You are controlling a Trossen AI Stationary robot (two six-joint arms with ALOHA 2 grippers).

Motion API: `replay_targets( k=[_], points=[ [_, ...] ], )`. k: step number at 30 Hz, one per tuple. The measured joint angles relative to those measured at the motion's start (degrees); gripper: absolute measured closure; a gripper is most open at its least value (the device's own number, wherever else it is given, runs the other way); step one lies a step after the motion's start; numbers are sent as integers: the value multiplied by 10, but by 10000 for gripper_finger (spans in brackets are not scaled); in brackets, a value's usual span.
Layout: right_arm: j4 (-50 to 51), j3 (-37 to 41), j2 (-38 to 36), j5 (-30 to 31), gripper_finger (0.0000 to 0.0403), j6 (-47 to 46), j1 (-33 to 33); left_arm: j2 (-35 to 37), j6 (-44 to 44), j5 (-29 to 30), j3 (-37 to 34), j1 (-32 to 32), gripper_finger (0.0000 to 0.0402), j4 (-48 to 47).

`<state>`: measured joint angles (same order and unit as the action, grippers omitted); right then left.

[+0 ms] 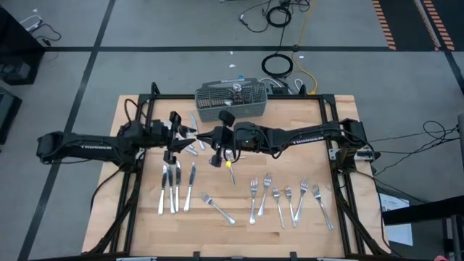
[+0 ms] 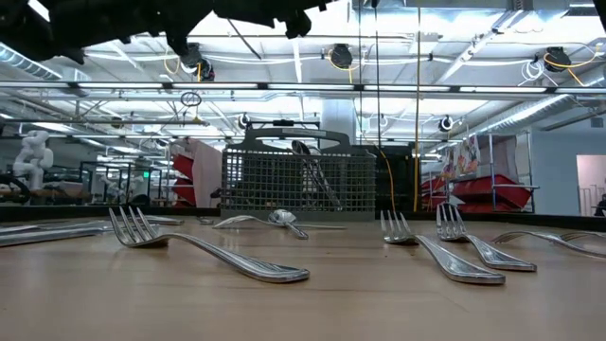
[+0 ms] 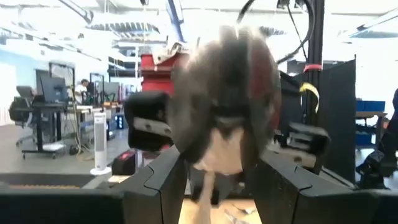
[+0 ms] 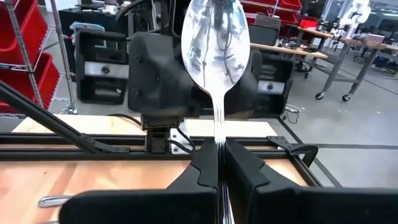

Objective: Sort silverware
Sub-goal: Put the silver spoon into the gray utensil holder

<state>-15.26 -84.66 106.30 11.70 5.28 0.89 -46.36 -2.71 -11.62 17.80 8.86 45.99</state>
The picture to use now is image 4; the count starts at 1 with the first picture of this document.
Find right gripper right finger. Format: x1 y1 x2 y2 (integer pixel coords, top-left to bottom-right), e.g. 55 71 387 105
225 138 398 224

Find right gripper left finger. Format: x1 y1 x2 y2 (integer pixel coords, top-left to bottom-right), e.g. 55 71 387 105
58 138 220 224

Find silver table knife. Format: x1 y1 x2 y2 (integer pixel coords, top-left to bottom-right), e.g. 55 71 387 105
37 195 75 208

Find silver spoon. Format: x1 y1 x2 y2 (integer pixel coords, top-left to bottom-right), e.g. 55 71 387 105
180 0 251 224

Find white power strip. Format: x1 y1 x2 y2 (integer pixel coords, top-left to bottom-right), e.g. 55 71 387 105
281 104 303 125

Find black equipment case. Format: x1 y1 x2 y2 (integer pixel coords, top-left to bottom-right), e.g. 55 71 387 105
253 51 295 119
75 29 129 106

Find wooden workbench grey legs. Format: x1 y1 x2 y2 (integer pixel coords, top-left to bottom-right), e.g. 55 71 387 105
297 26 398 103
250 42 329 78

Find red plastic storage bin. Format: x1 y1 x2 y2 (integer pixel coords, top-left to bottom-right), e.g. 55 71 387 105
0 52 62 113
241 0 303 26
0 0 47 65
298 19 318 29

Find black office chair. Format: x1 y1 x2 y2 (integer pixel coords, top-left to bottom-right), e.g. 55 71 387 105
248 14 282 47

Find light blue object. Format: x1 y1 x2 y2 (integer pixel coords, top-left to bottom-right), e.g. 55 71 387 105
70 21 106 32

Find black cabinet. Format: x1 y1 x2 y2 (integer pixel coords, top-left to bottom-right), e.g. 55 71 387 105
58 7 129 74

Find silver mounting bracket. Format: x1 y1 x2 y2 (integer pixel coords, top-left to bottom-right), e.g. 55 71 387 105
170 127 188 156

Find black aluminium table frame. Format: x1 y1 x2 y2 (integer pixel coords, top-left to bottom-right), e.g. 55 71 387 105
0 79 343 189

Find metal wire shelf rack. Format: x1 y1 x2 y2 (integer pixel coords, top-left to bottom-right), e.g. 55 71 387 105
0 0 78 119

